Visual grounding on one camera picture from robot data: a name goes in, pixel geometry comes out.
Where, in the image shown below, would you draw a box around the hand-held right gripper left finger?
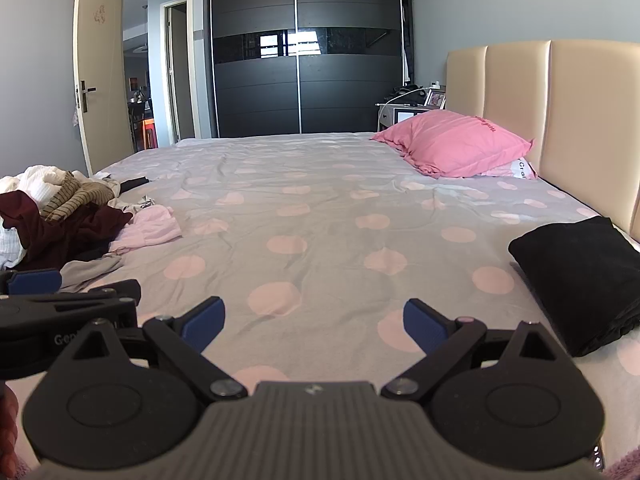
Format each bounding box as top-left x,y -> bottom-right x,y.
50,296 -> 248,401

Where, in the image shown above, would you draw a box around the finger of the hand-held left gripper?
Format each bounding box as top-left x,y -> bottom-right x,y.
0,268 -> 63,296
87,280 -> 142,305

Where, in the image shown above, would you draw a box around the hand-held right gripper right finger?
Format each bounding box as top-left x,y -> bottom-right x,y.
381,298 -> 571,402

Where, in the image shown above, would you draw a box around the maroon sweater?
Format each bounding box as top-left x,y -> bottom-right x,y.
0,190 -> 134,272

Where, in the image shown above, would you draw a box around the dark hanging clothes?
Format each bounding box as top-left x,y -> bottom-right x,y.
400,0 -> 417,86

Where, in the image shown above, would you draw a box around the grey garment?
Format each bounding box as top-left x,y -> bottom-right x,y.
60,255 -> 124,294

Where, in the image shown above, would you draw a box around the pale pink garment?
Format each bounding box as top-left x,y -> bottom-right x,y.
107,204 -> 183,257

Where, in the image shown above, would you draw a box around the white black-patterned garment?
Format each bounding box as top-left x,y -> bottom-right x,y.
107,195 -> 162,217

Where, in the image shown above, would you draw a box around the brown striped garment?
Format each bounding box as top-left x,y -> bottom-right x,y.
40,172 -> 119,221

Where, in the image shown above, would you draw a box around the black folded cloth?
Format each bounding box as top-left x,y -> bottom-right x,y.
508,216 -> 640,358

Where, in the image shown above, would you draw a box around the white printed pillow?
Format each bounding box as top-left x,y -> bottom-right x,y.
479,157 -> 539,181

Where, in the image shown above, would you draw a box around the pink pillow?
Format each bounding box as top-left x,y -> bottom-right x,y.
371,110 -> 535,179

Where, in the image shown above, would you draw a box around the cream door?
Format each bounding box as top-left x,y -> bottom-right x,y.
72,0 -> 137,177

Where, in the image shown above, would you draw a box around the grey nightstand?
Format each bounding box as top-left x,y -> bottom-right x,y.
376,94 -> 447,132

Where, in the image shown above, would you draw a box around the beige padded headboard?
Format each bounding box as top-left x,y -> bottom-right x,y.
445,40 -> 640,244

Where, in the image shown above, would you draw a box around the dark sliding wardrobe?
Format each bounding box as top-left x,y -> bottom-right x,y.
206,0 -> 414,139

